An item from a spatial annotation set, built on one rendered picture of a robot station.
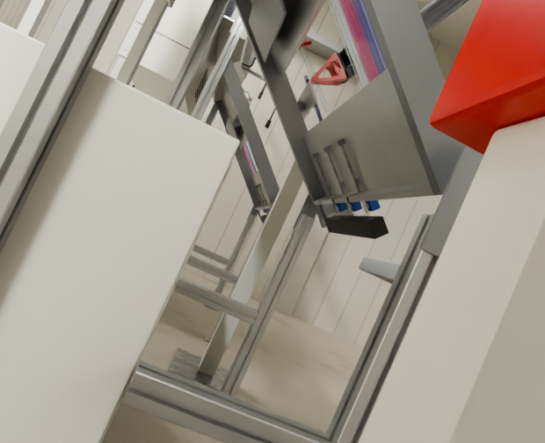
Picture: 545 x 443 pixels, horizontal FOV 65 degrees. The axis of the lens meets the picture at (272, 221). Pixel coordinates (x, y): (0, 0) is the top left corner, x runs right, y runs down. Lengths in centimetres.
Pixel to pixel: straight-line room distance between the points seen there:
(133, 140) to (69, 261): 16
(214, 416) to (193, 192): 27
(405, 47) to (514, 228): 47
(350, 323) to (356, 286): 35
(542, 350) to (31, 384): 54
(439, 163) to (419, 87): 11
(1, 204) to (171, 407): 30
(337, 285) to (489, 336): 392
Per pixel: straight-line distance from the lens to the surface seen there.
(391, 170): 83
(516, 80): 22
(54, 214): 57
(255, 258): 153
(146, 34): 131
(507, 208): 21
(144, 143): 56
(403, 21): 66
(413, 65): 64
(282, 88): 130
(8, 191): 55
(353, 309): 418
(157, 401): 56
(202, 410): 55
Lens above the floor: 52
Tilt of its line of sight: 3 degrees up
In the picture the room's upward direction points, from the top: 25 degrees clockwise
